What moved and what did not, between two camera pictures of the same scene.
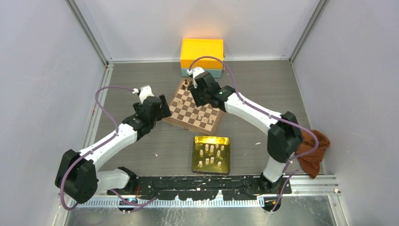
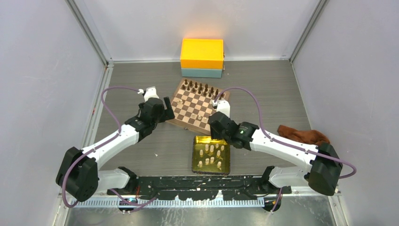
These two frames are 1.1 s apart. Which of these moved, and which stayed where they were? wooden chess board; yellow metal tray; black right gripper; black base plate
Moved: black right gripper
Stayed: yellow metal tray; black base plate; wooden chess board
